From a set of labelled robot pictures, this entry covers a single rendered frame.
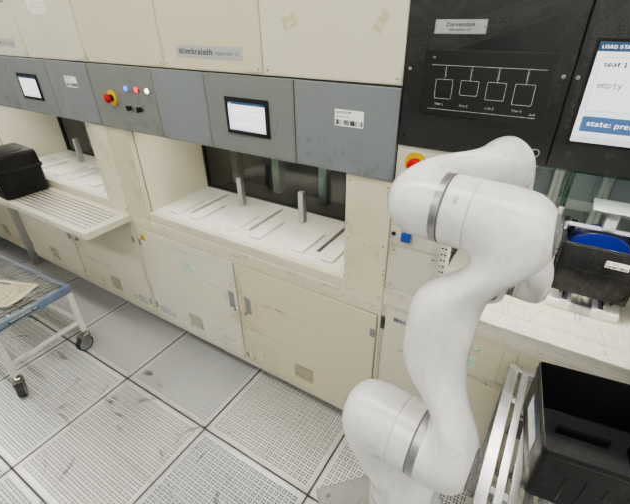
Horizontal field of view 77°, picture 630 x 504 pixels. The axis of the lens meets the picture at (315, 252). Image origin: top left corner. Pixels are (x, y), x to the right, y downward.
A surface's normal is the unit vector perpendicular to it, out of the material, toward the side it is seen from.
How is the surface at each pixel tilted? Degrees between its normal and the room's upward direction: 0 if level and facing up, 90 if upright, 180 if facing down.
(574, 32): 90
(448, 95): 90
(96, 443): 0
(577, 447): 0
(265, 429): 0
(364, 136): 90
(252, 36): 90
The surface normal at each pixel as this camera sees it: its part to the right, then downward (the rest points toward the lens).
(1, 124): 0.85, 0.26
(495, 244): -0.62, 0.25
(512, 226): -0.50, 0.10
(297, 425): -0.01, -0.85
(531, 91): -0.53, 0.45
